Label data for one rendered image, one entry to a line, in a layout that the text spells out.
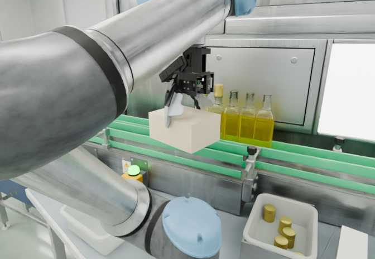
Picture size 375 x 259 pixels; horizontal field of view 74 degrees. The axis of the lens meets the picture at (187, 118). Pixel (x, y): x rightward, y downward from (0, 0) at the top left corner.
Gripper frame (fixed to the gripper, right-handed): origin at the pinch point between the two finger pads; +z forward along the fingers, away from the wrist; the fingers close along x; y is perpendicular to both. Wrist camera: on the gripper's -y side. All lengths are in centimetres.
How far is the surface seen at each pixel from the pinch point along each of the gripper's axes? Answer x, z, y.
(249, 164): 14.0, 14.2, 13.8
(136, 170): 0.5, 25.8, -25.2
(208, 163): 13.8, 19.3, -1.2
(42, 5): 181, -88, -612
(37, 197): -27, 36, -51
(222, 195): 13.4, 28.8, 5.2
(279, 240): 7.3, 28.7, 27.6
